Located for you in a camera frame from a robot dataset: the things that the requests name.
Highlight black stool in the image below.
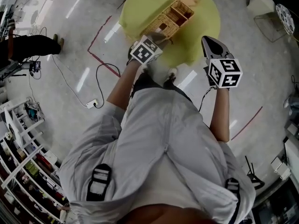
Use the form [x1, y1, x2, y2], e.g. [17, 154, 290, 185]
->
[244, 155, 266, 191]

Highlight person's right forearm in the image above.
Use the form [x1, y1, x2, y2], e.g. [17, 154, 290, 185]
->
[208, 86, 232, 143]

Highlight white power cable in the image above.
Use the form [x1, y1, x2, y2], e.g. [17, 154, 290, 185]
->
[51, 54, 88, 107]

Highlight yellow-green round table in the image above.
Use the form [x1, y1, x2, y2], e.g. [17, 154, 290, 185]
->
[119, 0, 221, 68]

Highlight wire frame rack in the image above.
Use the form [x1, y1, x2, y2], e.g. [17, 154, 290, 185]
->
[253, 11, 288, 43]

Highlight patterned round plate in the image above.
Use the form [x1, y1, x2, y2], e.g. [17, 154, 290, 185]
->
[275, 3, 295, 36]

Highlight black harness strap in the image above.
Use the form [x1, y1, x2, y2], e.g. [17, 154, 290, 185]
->
[224, 177, 242, 220]
[86, 163, 113, 202]

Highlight person's black trousers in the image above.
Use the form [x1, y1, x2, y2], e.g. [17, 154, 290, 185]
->
[133, 70, 192, 103]

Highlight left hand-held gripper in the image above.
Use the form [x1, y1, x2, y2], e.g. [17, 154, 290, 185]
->
[129, 32, 169, 65]

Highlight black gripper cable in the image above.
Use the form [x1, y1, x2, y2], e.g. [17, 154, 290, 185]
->
[198, 86, 217, 113]

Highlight black power cable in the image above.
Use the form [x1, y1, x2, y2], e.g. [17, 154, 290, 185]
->
[93, 63, 121, 109]

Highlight white power strip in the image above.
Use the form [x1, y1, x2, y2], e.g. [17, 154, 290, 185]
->
[85, 98, 99, 109]

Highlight person's left forearm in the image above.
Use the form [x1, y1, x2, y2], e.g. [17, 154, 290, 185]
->
[106, 60, 146, 118]

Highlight woven wicker box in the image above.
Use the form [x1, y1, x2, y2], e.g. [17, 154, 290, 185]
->
[139, 0, 195, 44]

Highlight person's right shoe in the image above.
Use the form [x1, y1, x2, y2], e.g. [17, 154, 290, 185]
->
[166, 68, 178, 82]

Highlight person's grey jacket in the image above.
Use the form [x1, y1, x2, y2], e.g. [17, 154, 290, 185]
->
[58, 87, 257, 224]

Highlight white cardboard boxes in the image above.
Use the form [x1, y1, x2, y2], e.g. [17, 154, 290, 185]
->
[271, 156, 292, 181]

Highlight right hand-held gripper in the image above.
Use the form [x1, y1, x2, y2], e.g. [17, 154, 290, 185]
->
[201, 35, 243, 89]

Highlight white plastic box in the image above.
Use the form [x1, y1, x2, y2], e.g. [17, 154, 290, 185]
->
[246, 0, 277, 16]

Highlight small black device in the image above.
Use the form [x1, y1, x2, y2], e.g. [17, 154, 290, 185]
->
[28, 60, 42, 73]

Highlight white storage shelf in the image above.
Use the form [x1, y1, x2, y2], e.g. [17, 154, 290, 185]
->
[0, 97, 71, 224]

